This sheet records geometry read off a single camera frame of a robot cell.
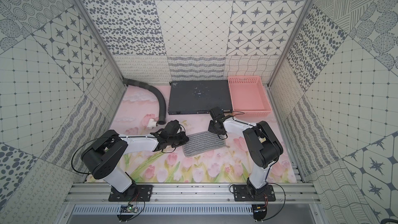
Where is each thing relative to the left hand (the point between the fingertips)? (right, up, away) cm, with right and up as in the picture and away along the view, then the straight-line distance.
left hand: (189, 134), depth 92 cm
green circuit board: (-26, -30, -21) cm, 45 cm away
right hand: (+16, +2, +4) cm, 16 cm away
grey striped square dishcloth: (+8, -5, -1) cm, 9 cm away
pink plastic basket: (+42, +22, +23) cm, 53 cm away
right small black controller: (+36, -32, -20) cm, 52 cm away
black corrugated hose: (-19, +11, +9) cm, 24 cm away
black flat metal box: (+5, +22, +17) cm, 28 cm away
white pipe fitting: (-24, +6, +5) cm, 25 cm away
